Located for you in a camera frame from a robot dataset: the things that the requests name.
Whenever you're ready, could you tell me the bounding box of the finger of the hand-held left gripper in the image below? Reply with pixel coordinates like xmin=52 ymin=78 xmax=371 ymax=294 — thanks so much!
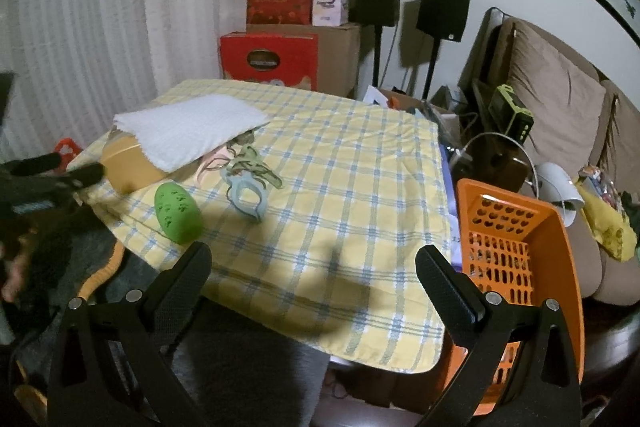
xmin=35 ymin=163 xmax=106 ymax=195
xmin=0 ymin=152 xmax=65 ymax=178

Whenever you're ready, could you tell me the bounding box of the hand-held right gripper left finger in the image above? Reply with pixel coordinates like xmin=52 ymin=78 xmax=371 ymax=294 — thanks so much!
xmin=47 ymin=241 xmax=213 ymax=427

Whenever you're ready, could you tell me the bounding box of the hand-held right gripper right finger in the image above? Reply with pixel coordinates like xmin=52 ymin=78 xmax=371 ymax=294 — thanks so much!
xmin=415 ymin=244 xmax=583 ymax=427

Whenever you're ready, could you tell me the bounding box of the yellow box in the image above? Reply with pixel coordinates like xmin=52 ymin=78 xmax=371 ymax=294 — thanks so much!
xmin=101 ymin=132 xmax=171 ymax=195

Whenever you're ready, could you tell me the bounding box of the green paw-print egg toy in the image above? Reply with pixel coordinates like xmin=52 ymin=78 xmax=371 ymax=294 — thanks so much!
xmin=154 ymin=182 xmax=202 ymax=244

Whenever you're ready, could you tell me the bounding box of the pale blue large clip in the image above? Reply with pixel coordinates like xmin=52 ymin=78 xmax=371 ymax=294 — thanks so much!
xmin=222 ymin=167 xmax=268 ymax=223

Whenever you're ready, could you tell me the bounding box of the white foam net sheet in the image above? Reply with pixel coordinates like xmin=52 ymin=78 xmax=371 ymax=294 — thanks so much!
xmin=112 ymin=94 xmax=271 ymax=172

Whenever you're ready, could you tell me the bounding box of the pink large clip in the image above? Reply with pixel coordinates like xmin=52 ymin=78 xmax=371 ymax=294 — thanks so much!
xmin=195 ymin=147 xmax=236 ymax=185

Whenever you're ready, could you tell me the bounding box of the orange plastic basket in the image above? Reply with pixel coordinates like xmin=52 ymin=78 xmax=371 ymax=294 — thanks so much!
xmin=440 ymin=178 xmax=586 ymax=418

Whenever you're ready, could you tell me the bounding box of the green plastic clip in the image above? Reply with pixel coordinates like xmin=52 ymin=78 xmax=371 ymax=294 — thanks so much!
xmin=227 ymin=147 xmax=285 ymax=190

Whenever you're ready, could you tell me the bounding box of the person's left hand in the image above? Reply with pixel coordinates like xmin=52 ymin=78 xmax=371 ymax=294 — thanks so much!
xmin=0 ymin=232 xmax=31 ymax=305

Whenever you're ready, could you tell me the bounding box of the dark jacket with yellow trim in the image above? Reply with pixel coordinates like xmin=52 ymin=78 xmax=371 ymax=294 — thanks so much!
xmin=0 ymin=207 xmax=151 ymax=427

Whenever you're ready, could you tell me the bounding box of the purple plastic package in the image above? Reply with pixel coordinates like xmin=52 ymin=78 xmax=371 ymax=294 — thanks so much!
xmin=440 ymin=144 xmax=466 ymax=268

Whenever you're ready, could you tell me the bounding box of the yellow checked tablecloth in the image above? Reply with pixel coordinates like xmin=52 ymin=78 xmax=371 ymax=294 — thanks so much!
xmin=67 ymin=79 xmax=453 ymax=375

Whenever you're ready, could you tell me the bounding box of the white dome lamp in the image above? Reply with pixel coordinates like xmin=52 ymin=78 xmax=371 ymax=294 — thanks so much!
xmin=537 ymin=162 xmax=586 ymax=225

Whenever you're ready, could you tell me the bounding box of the white curtain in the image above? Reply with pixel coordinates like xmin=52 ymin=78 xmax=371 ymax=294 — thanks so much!
xmin=0 ymin=0 xmax=288 ymax=168

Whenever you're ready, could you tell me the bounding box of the brown sofa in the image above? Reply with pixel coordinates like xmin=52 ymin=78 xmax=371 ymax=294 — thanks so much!
xmin=460 ymin=7 xmax=640 ymax=308

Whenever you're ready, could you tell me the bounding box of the yellow bag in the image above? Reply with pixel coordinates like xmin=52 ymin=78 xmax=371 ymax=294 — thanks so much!
xmin=575 ymin=177 xmax=638 ymax=263

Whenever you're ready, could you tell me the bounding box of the pile of mixed clutter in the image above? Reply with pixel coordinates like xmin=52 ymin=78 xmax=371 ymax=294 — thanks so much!
xmin=362 ymin=84 xmax=461 ymax=142

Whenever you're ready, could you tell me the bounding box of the green black portable device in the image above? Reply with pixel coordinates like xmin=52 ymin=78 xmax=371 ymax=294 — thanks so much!
xmin=487 ymin=84 xmax=535 ymax=142

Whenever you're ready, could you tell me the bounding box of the brown sofa cushion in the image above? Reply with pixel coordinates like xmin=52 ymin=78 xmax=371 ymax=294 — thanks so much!
xmin=602 ymin=79 xmax=640 ymax=168
xmin=505 ymin=19 xmax=608 ymax=168

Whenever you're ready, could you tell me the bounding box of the red box with oval label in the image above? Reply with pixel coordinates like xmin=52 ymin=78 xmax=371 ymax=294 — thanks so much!
xmin=220 ymin=32 xmax=319 ymax=92

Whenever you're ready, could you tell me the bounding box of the brown cardboard box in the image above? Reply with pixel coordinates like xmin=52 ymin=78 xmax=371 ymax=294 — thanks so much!
xmin=247 ymin=23 xmax=362 ymax=98

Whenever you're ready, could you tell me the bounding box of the small white pink box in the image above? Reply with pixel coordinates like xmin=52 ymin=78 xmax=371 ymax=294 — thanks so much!
xmin=312 ymin=0 xmax=349 ymax=26

